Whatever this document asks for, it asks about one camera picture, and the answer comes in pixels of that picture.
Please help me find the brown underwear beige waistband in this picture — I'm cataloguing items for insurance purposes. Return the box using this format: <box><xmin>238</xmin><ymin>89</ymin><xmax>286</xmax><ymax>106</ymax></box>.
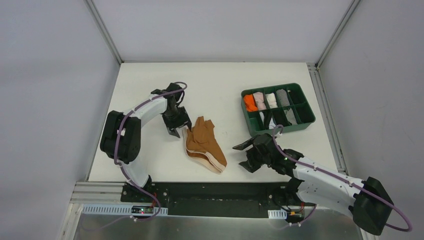
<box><xmin>182</xmin><ymin>116</ymin><xmax>228</xmax><ymax>174</ymax></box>

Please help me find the green divided plastic tray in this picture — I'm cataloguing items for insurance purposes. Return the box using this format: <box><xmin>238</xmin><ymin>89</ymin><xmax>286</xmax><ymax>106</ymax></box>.
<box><xmin>240</xmin><ymin>82</ymin><xmax>317</xmax><ymax>138</ymax></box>

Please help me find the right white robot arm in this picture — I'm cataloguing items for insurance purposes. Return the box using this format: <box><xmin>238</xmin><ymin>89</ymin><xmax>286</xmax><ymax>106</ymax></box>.
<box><xmin>233</xmin><ymin>133</ymin><xmax>393</xmax><ymax>236</ymax></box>

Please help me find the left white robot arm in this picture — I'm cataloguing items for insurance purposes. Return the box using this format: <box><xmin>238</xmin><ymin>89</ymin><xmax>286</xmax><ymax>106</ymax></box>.
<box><xmin>99</xmin><ymin>81</ymin><xmax>192</xmax><ymax>203</ymax></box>

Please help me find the black white rolled underwear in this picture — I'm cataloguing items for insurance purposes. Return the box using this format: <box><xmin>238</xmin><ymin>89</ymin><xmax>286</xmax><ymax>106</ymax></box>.
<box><xmin>259</xmin><ymin>111</ymin><xmax>276</xmax><ymax>130</ymax></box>

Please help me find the orange rolled underwear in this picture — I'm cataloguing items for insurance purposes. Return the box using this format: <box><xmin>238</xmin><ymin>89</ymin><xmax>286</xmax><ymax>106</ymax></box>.
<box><xmin>243</xmin><ymin>94</ymin><xmax>259</xmax><ymax>112</ymax></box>

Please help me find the pink rolled underwear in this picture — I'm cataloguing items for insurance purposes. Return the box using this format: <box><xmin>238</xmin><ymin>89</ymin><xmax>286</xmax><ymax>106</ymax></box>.
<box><xmin>253</xmin><ymin>92</ymin><xmax>267</xmax><ymax>111</ymax></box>

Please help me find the grey striped rolled underwear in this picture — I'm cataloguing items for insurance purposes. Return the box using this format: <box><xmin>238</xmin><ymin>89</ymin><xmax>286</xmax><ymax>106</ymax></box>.
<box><xmin>276</xmin><ymin>89</ymin><xmax>291</xmax><ymax>107</ymax></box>

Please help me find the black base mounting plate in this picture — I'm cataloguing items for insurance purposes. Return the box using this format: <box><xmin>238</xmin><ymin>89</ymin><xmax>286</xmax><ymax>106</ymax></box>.
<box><xmin>120</xmin><ymin>182</ymin><xmax>308</xmax><ymax>223</ymax></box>

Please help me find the right white cable duct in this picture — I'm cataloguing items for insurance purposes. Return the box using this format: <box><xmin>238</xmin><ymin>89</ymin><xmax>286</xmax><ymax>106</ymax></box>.
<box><xmin>267</xmin><ymin>209</ymin><xmax>288</xmax><ymax>220</ymax></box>

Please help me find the white cable duct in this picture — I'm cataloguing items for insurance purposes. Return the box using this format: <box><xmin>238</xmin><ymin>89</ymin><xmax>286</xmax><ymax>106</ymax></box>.
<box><xmin>81</xmin><ymin>204</ymin><xmax>168</xmax><ymax>217</ymax></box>
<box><xmin>267</xmin><ymin>209</ymin><xmax>288</xmax><ymax>220</ymax></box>

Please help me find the left white cable duct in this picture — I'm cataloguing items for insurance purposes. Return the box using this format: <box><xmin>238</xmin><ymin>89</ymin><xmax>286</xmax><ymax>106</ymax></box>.
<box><xmin>81</xmin><ymin>204</ymin><xmax>168</xmax><ymax>217</ymax></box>

